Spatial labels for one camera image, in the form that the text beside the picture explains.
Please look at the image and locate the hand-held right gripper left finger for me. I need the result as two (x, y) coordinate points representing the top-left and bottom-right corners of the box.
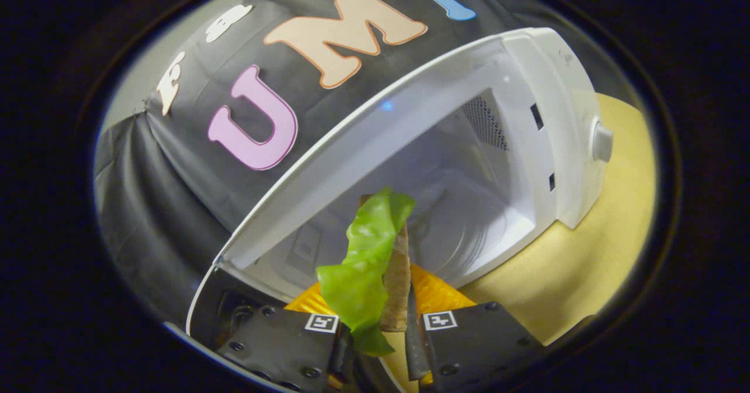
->
(216, 281), (352, 392)

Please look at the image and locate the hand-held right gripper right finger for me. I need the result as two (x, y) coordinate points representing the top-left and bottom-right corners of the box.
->
(403, 263), (547, 393)

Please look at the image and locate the lettuce sandwich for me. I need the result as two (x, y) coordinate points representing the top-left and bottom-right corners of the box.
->
(316, 187), (417, 358)

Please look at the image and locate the white microwave oven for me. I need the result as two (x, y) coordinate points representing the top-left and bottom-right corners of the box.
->
(186, 27), (614, 393)

